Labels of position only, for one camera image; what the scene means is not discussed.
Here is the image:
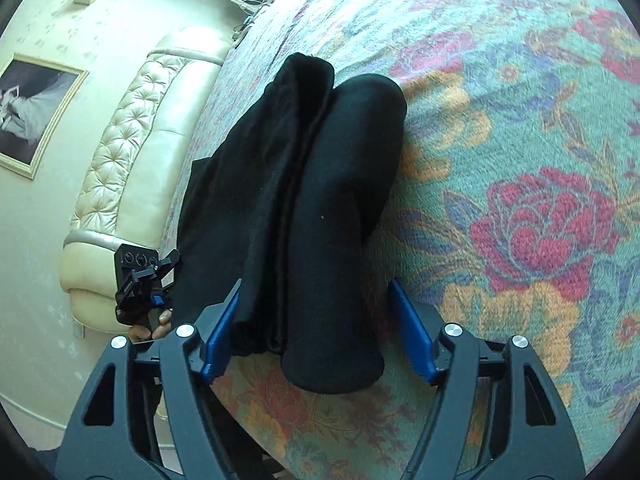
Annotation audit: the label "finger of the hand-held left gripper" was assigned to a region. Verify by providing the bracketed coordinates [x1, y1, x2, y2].
[152, 248, 182, 282]
[147, 285, 173, 312]

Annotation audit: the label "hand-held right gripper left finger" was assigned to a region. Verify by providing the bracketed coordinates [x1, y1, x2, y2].
[55, 277, 244, 480]

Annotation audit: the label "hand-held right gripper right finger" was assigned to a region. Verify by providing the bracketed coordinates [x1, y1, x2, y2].
[389, 279, 587, 480]

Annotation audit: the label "black pants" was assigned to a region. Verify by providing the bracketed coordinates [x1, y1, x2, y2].
[170, 51, 408, 395]

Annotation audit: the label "person's left hand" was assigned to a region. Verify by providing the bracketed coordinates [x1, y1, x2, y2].
[127, 307, 176, 345]

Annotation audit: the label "cream tufted headboard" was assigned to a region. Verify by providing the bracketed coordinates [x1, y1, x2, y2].
[60, 27, 241, 335]

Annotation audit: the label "framed picture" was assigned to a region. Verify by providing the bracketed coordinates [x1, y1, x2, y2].
[0, 52, 91, 181]

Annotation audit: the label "floral bedspread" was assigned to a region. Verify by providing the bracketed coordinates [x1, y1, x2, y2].
[155, 0, 640, 480]

